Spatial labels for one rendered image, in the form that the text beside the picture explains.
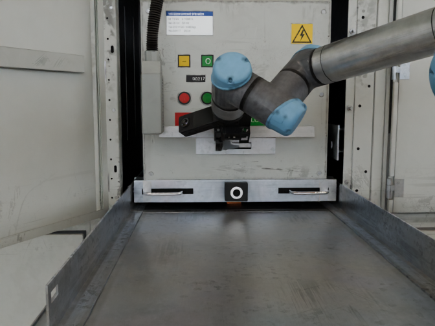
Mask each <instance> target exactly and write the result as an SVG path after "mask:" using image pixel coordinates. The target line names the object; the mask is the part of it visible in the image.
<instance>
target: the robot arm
mask: <svg viewBox="0 0 435 326"><path fill-rule="evenodd" d="M431 56H433V58H432V61H431V63H430V68H429V82H430V87H431V89H432V92H433V94H434V96H435V7H432V8H430V9H427V10H424V11H421V12H418V13H416V14H412V15H410V16H407V17H404V18H401V19H398V20H395V21H393V22H390V23H387V24H384V25H381V26H379V27H375V28H372V29H370V30H367V31H364V32H361V33H358V34H355V35H353V36H350V37H347V38H344V39H341V40H338V41H335V42H333V43H329V44H327V45H324V46H319V45H313V44H309V45H305V46H304V47H302V48H301V49H300V50H299V51H297V52H296V53H295V54H294V55H293V57H292V58H291V59H290V61H289V62H288V63H287V64H286V65H285V66H284V67H283V69H282V70H281V71H280V72H279V73H278V74H277V75H276V76H275V77H274V78H273V79H272V81H271V82H269V81H267V80H265V79H263V78H262V77H260V76H258V75H257V74H255V73H253V72H252V67H251V63H250V61H249V60H248V58H247V57H246V56H244V55H243V54H240V53H238V52H226V53H224V54H222V55H220V56H219V57H218V58H216V60H215V62H214V64H213V69H212V74H211V82H212V97H211V106H210V107H206V108H204V109H201V110H198V111H195V112H192V113H189V114H186V115H183V116H180V117H179V132H180V134H182V135H184V136H185V137H187V136H191V135H194V134H197V133H200V132H203V131H207V130H209V129H214V141H215V149H216V151H223V150H224V149H235V148H238V147H239V146H240V145H239V144H240V143H249V138H250V133H251V131H250V125H251V118H252V117H253V118H254V119H256V120H257V121H259V122H261V123H262V124H263V125H265V126H266V127H267V128H268V129H272V130H274V131H276V132H277V133H279V134H281V135H283V136H289V135H291V134H292V133H293V131H294V130H295V129H296V128H297V126H298V125H299V123H300V122H301V120H302V119H303V117H304V115H305V113H306V111H307V105H306V104H305V103H303V101H304V100H305V99H306V97H307V96H308V95H309V94H310V92H311V91H312V90H313V89H314V88H316V87H320V86H323V85H327V84H330V83H334V82H339V81H341V80H346V79H348V78H353V77H356V76H360V75H363V74H368V73H371V72H375V71H379V70H383V69H387V68H390V67H394V66H397V65H402V64H404V63H409V62H412V61H416V60H420V59H423V58H428V57H431ZM247 129H248V131H247V132H246V130H247ZM247 136H248V139H247V140H241V139H242V138H246V137H247ZM231 140H239V144H235V143H232V142H231Z"/></svg>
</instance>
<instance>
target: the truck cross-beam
mask: <svg viewBox="0 0 435 326"><path fill-rule="evenodd" d="M320 180H328V190H329V193H328V201H336V196H337V179H335V178H333V177H326V179H177V180H144V178H136V179H135V180H134V202H143V193H142V192H143V185H142V181H151V192H152V193H168V192H180V191H181V190H184V193H183V194H182V195H152V196H151V202H306V201H319V196H320V195H293V194H291V193H289V192H288V191H287V190H291V191H320ZM225 182H247V183H248V201H225Z"/></svg>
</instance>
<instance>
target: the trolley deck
mask: <svg viewBox="0 0 435 326"><path fill-rule="evenodd" d="M84 326H435V301H434V300H433V299H431V298H430V297H429V296H428V295H426V293H424V291H422V290H421V289H420V288H419V287H417V286H416V285H415V284H414V283H413V282H411V280H409V279H408V278H407V277H406V276H405V275H403V274H402V273H401V272H400V271H399V270H398V269H397V268H396V267H394V266H393V265H392V264H391V263H389V262H388V261H387V260H386V259H385V258H384V257H383V256H381V255H380V254H379V253H378V252H376V251H375V250H374V249H373V248H372V247H371V246H370V245H369V244H367V243H366V242H365V241H364V240H362V239H361V238H360V237H359V236H358V235H357V234H356V233H355V232H353V231H352V230H351V229H350V228H348V227H347V226H346V225H345V224H344V223H343V222H342V221H340V220H339V219H338V218H337V217H336V216H334V215H333V214H332V213H331V212H182V213H142V215H141V217H140V219H139V221H138V223H137V225H136V227H135V229H134V231H133V233H132V234H131V237H130V238H129V241H128V242H127V244H126V246H125V248H124V250H123V252H122V254H121V256H120V258H119V259H118V261H117V263H116V265H115V267H114V269H113V271H112V273H111V275H110V277H109V279H108V280H107V283H106V285H105V287H104V289H103V291H102V292H101V294H100V296H99V298H98V300H97V302H96V304H95V306H94V308H93V310H92V311H91V313H90V315H89V317H88V319H87V321H86V323H85V325H84Z"/></svg>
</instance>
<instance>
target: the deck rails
mask: <svg viewBox="0 0 435 326"><path fill-rule="evenodd" d="M329 211H330V212H331V213H332V214H333V215H334V216H336V217H337V218H338V219H339V220H340V221H342V222H343V223H344V224H345V225H346V226H347V227H348V228H350V229H351V230H352V231H353V232H355V233H356V234H357V235H358V236H359V237H360V238H361V239H362V240H364V241H365V242H366V243H367V244H369V245H370V246H371V247H372V248H373V249H374V250H375V251H376V252H378V253H379V254H380V255H381V256H383V257H384V258H385V259H386V260H387V261H388V262H389V263H391V264H392V265H393V266H394V267H396V268H397V269H398V270H399V271H400V272H401V273H402V274H403V275H405V276H406V277H407V278H408V279H409V280H411V282H413V283H414V284H415V285H416V286H417V287H419V288H420V289H421V290H422V291H424V293H426V295H428V296H429V297H430V298H431V299H433V300H434V301H435V239H434V238H432V237H431V236H429V235H427V234H425V233H424V232H422V231H421V230H418V229H417V228H415V227H413V226H412V225H410V224H408V223H407V222H405V221H403V220H402V219H400V218H399V217H396V216H395V215H393V214H392V213H390V212H388V211H386V210H385V209H383V208H382V207H380V206H378V205H376V204H375V203H373V202H371V201H369V200H368V199H366V198H364V197H363V196H361V195H359V194H358V193H356V192H354V191H353V190H351V189H349V188H347V187H346V186H344V185H342V209H341V210H329ZM142 213H143V212H131V210H130V186H129V187H128V188H127V189H126V190H125V192H124V193H123V194H122V195H121V196H120V197H119V198H118V200H117V201H116V202H115V203H114V205H112V207H111V208H110V209H109V210H108V212H107V213H106V214H105V215H104V216H103V217H102V219H101V220H100V221H99V222H98V224H97V225H96V226H95V227H94V228H93V229H92V230H91V232H90V233H89V234H88V235H87V237H86V238H85V239H84V240H83V241H82V242H81V243H80V245H79V246H78V247H77V249H76V250H75V251H74V252H73V253H72V254H71V255H70V257H69V258H68V259H67V260H66V262H64V264H63V265H62V266H61V267H60V269H59V270H58V271H57V272H56V273H55V274H54V275H53V277H52V278H51V279H50V280H49V282H48V283H47V284H46V285H45V294H46V308H47V326H84V325H85V323H86V321H87V319H88V317H89V315H90V313H91V311H92V310H93V308H94V306H95V304H96V302H97V300H98V298H99V296H100V294H101V292H102V291H103V289H104V287H105V285H106V283H107V280H108V279H109V277H110V275H111V273H112V271H113V269H114V267H115V265H116V263H117V261H118V259H119V258H120V256H121V254H122V252H123V250H124V248H125V246H126V244H127V242H128V241H129V238H130V237H131V234H132V233H133V231H134V229H135V227H136V225H137V223H138V221H139V219H140V217H141V215H142ZM55 287H56V295H55V296H54V297H53V299H52V300H51V292H52V291H53V289H54V288H55Z"/></svg>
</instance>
